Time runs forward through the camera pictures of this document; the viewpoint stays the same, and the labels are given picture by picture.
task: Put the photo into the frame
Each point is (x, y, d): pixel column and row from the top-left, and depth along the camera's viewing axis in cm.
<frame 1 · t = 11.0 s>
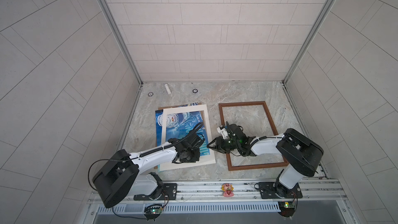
left hand: (202, 157, 83), fingers closed
right hand: (209, 150, 81), fingers open
blue poster photo: (178, 124, 96), on the table
white cylinder tube: (167, 88, 114), on the table

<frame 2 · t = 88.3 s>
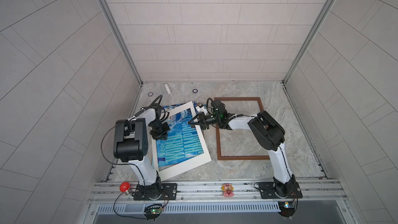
left hand: (171, 133, 92), fingers closed
right hand: (192, 126, 84), fingers open
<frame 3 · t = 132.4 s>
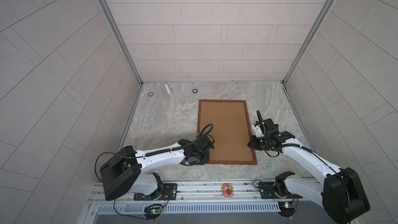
left hand: (211, 160, 80), fingers closed
right hand: (247, 144, 83), fingers closed
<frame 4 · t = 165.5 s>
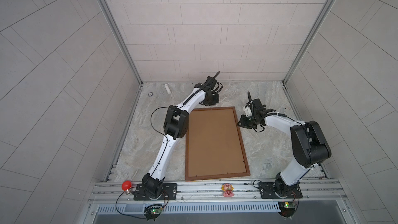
left hand: (221, 100, 101), fingers closed
right hand: (238, 123, 93), fingers closed
